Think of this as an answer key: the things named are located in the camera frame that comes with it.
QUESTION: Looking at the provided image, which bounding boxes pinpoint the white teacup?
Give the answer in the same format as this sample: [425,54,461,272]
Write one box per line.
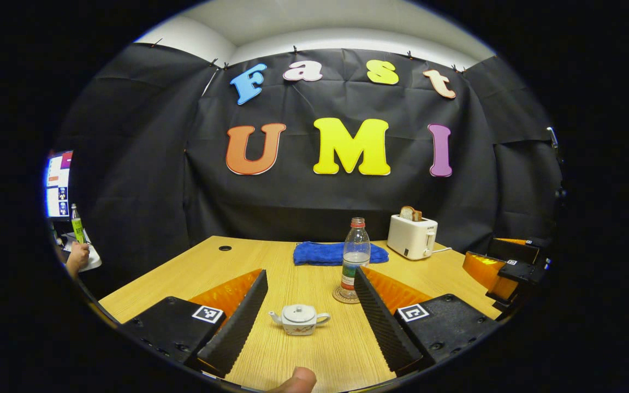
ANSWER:
[269,311,331,336]

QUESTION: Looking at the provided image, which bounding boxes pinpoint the black backdrop cloth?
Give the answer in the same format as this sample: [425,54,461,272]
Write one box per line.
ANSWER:
[47,44,563,298]

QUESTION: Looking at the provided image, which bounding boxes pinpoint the computer monitor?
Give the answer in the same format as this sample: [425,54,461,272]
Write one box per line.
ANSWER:
[46,151,74,220]

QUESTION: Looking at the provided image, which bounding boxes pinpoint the blue towel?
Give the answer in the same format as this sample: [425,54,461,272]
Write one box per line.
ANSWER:
[293,241,389,266]

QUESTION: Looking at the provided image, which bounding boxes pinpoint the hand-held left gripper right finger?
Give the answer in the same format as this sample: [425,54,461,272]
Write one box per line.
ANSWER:
[353,266,501,377]

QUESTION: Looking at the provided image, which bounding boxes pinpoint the clear plastic water bottle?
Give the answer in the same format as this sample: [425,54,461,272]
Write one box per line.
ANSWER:
[340,217,371,300]

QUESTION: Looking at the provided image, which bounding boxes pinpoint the green drink bottle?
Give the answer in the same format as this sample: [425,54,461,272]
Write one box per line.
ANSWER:
[70,204,85,245]

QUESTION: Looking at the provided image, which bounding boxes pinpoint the white side table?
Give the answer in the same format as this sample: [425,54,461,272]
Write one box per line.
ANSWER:
[63,232,102,272]

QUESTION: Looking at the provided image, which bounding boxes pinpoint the white toaster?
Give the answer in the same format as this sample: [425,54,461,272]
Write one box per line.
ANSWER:
[387,214,438,260]

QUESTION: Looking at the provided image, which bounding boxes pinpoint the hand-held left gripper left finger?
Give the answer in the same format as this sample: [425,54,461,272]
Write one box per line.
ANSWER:
[120,269,269,378]

